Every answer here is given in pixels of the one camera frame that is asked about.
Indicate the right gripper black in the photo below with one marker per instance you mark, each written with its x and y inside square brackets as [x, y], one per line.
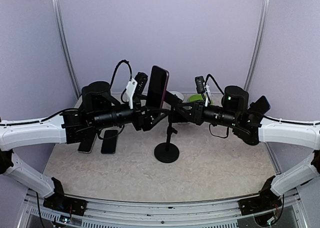
[198, 109]

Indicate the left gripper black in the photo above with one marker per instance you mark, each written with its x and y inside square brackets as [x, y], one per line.
[145, 121]

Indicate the black phone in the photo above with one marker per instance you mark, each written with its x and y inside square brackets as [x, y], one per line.
[157, 87]
[261, 106]
[109, 142]

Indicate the tall black clamp phone mount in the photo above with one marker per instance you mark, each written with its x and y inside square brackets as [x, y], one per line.
[167, 152]

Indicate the phone with clear case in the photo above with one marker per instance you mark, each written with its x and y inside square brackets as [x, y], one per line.
[86, 146]

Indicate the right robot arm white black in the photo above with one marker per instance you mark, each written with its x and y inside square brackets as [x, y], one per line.
[249, 123]

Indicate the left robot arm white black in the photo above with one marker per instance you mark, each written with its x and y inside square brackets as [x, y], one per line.
[99, 110]

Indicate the green plate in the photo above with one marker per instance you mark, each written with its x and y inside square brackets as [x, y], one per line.
[200, 97]

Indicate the white ceramic bowl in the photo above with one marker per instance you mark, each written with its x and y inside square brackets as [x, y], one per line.
[179, 95]

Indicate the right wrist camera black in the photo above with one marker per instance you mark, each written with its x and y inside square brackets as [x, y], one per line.
[199, 82]

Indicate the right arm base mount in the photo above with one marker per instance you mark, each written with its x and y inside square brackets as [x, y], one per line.
[266, 200]

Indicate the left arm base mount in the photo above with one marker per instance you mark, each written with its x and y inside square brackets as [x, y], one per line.
[58, 201]

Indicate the front aluminium rail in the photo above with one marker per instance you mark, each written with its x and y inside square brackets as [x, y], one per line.
[107, 212]

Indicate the right aluminium frame post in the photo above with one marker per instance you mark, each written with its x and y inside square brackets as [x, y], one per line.
[257, 44]

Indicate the aluminium frame post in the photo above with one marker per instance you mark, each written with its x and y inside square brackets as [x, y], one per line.
[257, 44]
[65, 49]

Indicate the left aluminium frame post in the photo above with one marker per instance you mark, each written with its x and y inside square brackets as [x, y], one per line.
[65, 49]

